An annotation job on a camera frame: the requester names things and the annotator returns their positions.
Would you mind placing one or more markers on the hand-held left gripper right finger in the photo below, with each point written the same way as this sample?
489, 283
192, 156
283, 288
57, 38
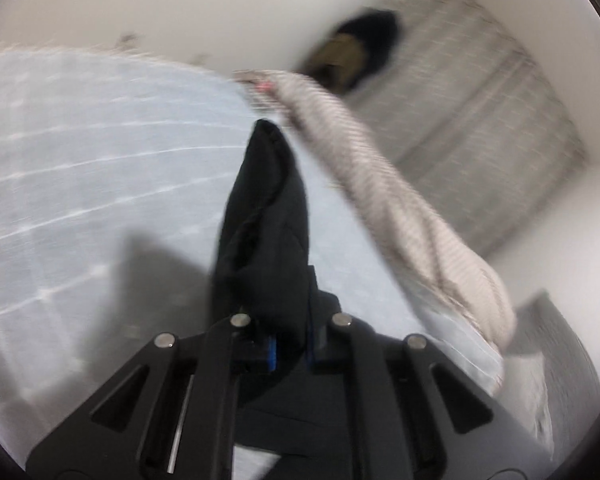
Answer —
312, 352

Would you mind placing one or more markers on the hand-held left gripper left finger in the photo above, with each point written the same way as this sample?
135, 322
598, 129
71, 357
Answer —
271, 355

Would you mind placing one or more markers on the black garment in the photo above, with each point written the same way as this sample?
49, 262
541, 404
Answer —
265, 220

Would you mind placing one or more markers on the hanging dark and olive clothes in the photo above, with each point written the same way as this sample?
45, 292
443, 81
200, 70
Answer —
360, 45

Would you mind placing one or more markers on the striped duvet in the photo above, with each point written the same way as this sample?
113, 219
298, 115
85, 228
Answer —
380, 180

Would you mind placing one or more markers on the light blue checked bed cover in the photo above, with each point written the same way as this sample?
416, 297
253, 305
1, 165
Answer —
105, 160

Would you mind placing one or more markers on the grey quilted bedspread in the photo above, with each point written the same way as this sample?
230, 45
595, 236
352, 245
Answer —
570, 360

